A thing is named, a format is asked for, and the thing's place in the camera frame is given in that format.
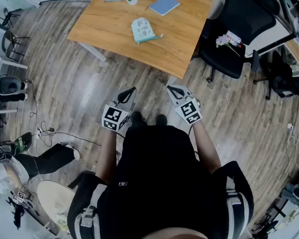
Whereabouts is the blue notebook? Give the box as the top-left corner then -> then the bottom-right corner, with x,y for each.
144,0 -> 181,16

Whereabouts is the person's black right shoe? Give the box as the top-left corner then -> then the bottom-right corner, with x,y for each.
155,115 -> 168,126

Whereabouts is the person's black clothing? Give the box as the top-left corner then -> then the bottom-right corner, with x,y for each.
67,124 -> 255,239

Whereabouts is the round beige table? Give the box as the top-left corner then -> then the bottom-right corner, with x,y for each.
37,180 -> 77,234

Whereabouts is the person's black shoe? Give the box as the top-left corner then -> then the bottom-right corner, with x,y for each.
155,115 -> 168,126
131,111 -> 147,128

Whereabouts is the black metal chair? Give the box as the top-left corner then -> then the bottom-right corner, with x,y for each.
1,30 -> 30,62
0,7 -> 23,30

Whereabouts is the person's left forearm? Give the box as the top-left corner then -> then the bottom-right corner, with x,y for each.
96,129 -> 118,184

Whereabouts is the light teal pencil pouch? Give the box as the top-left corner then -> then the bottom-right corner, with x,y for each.
131,17 -> 164,45

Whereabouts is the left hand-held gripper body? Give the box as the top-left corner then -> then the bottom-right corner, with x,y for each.
101,93 -> 137,133

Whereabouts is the grey harness strap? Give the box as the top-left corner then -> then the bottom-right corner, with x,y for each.
225,175 -> 250,239
73,183 -> 108,239

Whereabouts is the white side table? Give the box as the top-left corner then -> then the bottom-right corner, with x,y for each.
0,51 -> 29,74

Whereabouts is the black swivel office chair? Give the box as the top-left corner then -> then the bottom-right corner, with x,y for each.
254,50 -> 299,101

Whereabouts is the white pink packet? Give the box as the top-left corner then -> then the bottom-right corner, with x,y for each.
226,30 -> 242,47

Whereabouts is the person's black left shoe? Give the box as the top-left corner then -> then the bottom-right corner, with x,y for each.
131,111 -> 147,128

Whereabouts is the black mesh office chair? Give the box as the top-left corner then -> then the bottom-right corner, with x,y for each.
193,0 -> 277,83

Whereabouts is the white charger with cable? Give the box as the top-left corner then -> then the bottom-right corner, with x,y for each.
287,123 -> 299,147

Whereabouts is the person's right forearm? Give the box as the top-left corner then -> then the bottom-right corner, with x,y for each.
192,120 -> 222,174

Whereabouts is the artificial purple flower stem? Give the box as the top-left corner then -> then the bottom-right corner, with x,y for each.
215,34 -> 241,57

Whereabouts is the black floor cable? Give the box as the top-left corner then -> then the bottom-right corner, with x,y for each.
27,78 -> 102,148

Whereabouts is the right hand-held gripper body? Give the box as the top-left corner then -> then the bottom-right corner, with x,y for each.
173,93 -> 203,126

